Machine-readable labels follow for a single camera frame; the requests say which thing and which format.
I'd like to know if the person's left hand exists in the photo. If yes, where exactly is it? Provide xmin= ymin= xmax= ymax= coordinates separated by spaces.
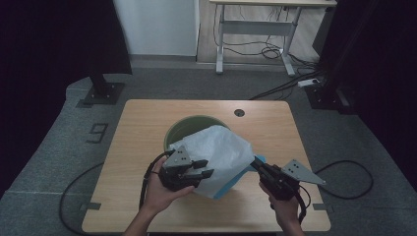
xmin=141 ymin=156 xmax=196 ymax=215

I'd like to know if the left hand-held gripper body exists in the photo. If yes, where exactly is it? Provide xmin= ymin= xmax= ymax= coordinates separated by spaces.
xmin=158 ymin=145 xmax=198 ymax=193

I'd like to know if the black stand base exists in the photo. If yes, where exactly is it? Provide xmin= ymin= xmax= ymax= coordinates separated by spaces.
xmin=82 ymin=70 xmax=126 ymax=106

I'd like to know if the tangle of black desk cables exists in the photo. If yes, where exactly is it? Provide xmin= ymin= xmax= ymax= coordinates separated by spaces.
xmin=212 ymin=4 xmax=321 ymax=67

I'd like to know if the green plastic trash bin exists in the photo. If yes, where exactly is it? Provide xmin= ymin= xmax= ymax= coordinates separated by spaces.
xmin=163 ymin=115 xmax=230 ymax=152

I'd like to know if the black floor cables bundle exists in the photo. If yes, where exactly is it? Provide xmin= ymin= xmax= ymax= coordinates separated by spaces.
xmin=249 ymin=70 xmax=324 ymax=101

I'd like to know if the white desk with metal legs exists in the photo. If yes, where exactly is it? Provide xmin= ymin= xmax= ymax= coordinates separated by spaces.
xmin=208 ymin=0 xmax=338 ymax=77

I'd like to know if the black looped floor cable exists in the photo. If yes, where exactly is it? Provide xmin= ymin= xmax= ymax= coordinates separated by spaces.
xmin=313 ymin=159 xmax=375 ymax=201

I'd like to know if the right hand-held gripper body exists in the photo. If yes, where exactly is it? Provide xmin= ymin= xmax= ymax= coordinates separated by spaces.
xmin=260 ymin=159 xmax=328 ymax=202

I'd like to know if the white power strip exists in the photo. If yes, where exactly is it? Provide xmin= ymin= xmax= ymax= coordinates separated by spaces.
xmin=297 ymin=78 xmax=321 ymax=89

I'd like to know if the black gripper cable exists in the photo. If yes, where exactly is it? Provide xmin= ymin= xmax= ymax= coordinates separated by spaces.
xmin=296 ymin=184 xmax=312 ymax=225
xmin=58 ymin=149 xmax=175 ymax=236

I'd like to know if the black curtain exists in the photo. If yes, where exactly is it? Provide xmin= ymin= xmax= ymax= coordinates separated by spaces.
xmin=0 ymin=0 xmax=134 ymax=198
xmin=319 ymin=0 xmax=417 ymax=185

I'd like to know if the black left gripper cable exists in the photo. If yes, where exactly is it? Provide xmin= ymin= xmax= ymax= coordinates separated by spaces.
xmin=58 ymin=149 xmax=175 ymax=236

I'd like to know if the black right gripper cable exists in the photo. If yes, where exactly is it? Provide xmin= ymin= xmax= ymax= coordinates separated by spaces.
xmin=296 ymin=184 xmax=312 ymax=225

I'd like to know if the white blue-edged garbage bag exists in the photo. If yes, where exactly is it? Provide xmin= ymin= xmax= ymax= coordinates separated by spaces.
xmin=169 ymin=125 xmax=268 ymax=201

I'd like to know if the person's right hand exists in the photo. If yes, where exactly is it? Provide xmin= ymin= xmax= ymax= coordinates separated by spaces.
xmin=259 ymin=181 xmax=306 ymax=236

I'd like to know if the black stand with square base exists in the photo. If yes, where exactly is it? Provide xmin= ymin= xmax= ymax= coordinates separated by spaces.
xmin=304 ymin=0 xmax=358 ymax=116

